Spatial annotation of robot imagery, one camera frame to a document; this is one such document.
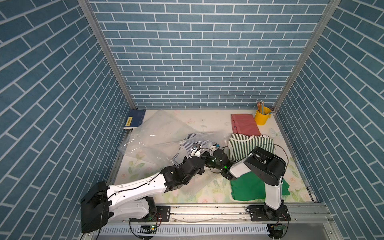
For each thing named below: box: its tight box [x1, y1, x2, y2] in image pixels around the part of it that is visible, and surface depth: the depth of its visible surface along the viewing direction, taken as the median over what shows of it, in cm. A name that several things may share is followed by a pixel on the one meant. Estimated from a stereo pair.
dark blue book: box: [123, 109, 146, 127], surface depth 115 cm
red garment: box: [231, 114, 262, 136], surface depth 111 cm
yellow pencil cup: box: [254, 106, 272, 126], surface depth 110 cm
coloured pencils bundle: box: [256, 100, 265, 115], surface depth 107 cm
